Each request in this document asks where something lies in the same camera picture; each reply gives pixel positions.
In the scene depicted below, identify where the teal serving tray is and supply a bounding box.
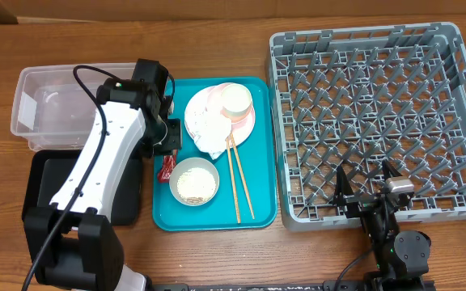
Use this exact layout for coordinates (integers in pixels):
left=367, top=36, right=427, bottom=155
left=151, top=76, right=278, bottom=233

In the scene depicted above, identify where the grey bowl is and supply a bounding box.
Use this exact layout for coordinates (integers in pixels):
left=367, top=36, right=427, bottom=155
left=169, top=158, right=220, bottom=207

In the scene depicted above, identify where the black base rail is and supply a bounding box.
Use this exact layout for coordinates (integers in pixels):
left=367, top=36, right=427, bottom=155
left=151, top=279, right=436, bottom=291

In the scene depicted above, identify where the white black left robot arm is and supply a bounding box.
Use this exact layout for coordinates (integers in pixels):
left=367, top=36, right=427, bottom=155
left=22, top=74, right=181, bottom=290

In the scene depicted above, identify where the red snack wrapper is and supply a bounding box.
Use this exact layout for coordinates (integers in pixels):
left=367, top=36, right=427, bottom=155
left=157, top=150, right=178, bottom=183

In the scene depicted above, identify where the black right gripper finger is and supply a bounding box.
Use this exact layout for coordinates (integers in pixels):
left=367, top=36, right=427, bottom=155
left=382, top=159, right=401, bottom=190
left=333, top=165, right=354, bottom=200

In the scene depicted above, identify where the grey dishwasher rack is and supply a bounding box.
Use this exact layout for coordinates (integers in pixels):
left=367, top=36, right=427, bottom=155
left=269, top=22, right=466, bottom=231

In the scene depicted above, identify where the large pink plate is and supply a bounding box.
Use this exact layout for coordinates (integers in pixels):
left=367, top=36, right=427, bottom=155
left=184, top=86, right=256, bottom=144

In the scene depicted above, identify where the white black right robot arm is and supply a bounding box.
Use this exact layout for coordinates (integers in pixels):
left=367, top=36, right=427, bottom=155
left=332, top=160, right=435, bottom=290

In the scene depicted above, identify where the cream paper cup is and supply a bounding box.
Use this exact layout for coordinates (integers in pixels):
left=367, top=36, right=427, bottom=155
left=221, top=83, right=252, bottom=122

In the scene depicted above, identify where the small pink bowl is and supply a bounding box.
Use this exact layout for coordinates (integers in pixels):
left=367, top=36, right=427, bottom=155
left=206, top=82, right=254, bottom=124

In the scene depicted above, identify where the clear plastic bin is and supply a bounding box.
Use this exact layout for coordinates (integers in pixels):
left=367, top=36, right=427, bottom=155
left=10, top=62, right=141, bottom=153

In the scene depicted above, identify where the black rectangular tray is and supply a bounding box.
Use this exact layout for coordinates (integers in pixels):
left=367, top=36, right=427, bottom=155
left=21, top=150, right=143, bottom=226

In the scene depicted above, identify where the wooden chopstick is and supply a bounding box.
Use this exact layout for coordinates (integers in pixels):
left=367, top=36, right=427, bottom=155
left=230, top=132, right=256, bottom=220
left=226, top=137, right=241, bottom=224

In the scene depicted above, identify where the white napkin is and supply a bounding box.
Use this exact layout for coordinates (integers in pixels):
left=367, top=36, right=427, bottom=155
left=185, top=111, right=232, bottom=159

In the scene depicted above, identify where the pile of white rice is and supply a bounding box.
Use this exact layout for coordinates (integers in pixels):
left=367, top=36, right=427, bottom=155
left=176, top=167, right=217, bottom=205

